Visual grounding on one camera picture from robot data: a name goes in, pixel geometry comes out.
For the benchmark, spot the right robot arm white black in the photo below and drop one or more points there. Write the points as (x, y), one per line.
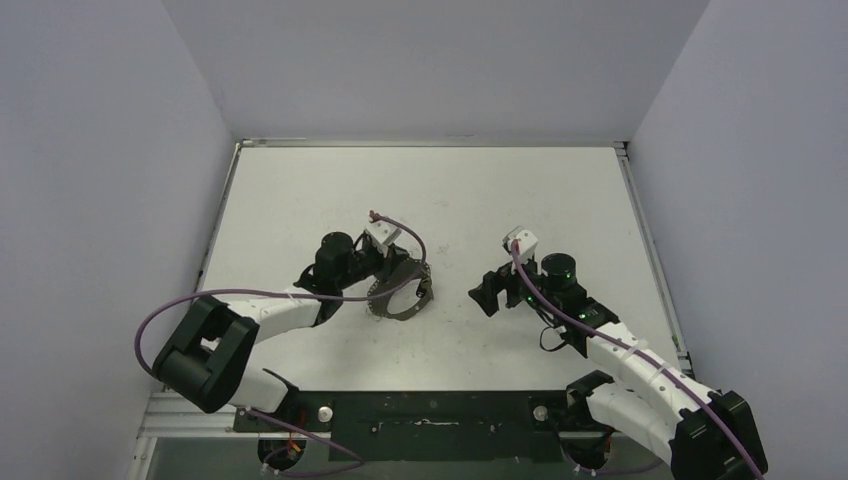
(699, 432)

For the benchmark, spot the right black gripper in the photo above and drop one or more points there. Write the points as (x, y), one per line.
(505, 286)

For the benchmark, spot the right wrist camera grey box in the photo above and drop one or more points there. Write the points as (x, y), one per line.
(522, 242)

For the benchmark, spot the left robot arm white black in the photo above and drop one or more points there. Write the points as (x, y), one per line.
(207, 358)

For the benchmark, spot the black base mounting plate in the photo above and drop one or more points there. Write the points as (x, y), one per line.
(536, 425)

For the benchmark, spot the grey key holder with rings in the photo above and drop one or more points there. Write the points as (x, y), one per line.
(404, 293)

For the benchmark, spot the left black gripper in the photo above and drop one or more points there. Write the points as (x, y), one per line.
(393, 255)

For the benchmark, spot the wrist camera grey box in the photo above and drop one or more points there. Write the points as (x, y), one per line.
(522, 242)
(381, 233)

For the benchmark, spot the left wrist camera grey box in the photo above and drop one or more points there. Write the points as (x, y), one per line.
(381, 233)

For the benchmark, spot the aluminium table frame rail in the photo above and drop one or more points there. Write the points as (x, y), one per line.
(453, 205)

